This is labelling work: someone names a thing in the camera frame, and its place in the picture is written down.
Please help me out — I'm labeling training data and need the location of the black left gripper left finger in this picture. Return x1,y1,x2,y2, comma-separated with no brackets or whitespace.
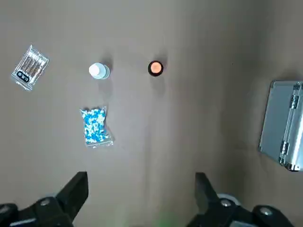
0,171,89,227

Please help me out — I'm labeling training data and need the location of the blue white capsule bag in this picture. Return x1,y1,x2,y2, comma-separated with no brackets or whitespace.
79,105,116,149

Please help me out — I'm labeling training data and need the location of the aluminium medicine case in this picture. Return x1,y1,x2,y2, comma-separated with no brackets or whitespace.
258,80,303,172

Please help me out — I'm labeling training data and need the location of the swab packet with black label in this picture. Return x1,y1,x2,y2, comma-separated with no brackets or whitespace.
10,44,50,92

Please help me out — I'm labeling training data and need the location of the brown bottle with orange cap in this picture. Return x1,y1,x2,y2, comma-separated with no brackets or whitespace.
148,60,166,78

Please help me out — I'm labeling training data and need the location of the clear bottle with white cap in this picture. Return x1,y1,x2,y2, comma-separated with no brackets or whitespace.
89,62,111,80

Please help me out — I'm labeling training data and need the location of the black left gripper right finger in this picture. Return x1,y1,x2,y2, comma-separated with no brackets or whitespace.
188,172,295,227

